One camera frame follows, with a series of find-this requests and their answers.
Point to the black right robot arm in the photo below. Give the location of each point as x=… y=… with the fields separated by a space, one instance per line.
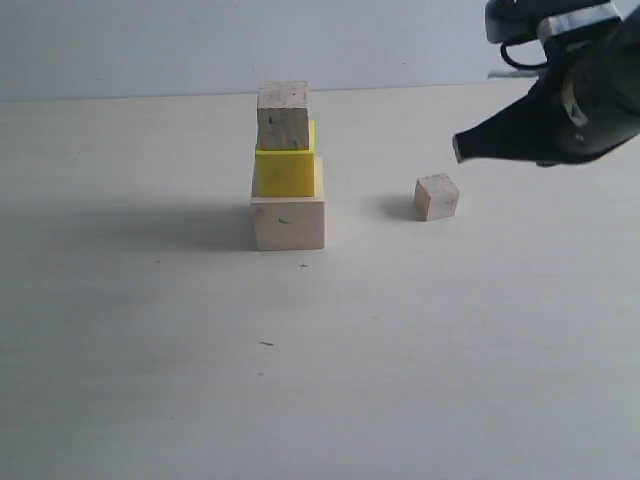
x=581 y=108

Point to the large pale wooden cube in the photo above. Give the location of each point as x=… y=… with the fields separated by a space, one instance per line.
x=290 y=223

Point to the medium grainy wooden cube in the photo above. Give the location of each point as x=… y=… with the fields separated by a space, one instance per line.
x=283 y=119

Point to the small pale wooden cube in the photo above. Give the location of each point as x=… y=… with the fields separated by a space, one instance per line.
x=436 y=197

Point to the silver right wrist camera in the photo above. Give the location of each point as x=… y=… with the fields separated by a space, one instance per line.
x=530 y=19

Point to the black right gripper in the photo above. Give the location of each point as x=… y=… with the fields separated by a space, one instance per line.
x=584 y=106

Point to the yellow cube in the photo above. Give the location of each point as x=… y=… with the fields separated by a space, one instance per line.
x=288 y=173

